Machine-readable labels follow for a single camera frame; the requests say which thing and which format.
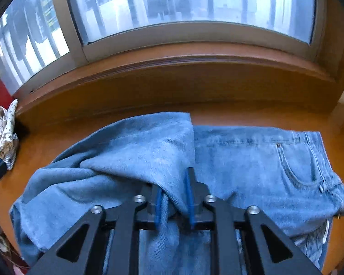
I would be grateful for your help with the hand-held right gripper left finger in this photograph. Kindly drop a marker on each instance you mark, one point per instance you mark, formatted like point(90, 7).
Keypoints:
point(157, 207)

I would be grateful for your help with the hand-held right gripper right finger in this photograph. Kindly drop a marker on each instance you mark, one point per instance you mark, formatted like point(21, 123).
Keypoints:
point(190, 203)

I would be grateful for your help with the blue denim jeans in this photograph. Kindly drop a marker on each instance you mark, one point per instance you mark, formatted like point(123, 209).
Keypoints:
point(246, 160)

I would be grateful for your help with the grey striped cloth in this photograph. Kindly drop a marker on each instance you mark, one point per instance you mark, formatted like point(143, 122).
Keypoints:
point(9, 160)

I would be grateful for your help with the white star-printed cloth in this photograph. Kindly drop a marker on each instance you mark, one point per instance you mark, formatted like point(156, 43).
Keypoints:
point(5, 131)

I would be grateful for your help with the person's dark clothing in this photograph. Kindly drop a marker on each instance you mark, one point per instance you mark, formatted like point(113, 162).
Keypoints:
point(3, 249)

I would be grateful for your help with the wooden window sill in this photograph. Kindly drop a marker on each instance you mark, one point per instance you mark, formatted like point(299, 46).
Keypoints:
point(189, 71)

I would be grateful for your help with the grey framed window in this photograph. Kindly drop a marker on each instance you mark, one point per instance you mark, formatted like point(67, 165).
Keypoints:
point(189, 0)

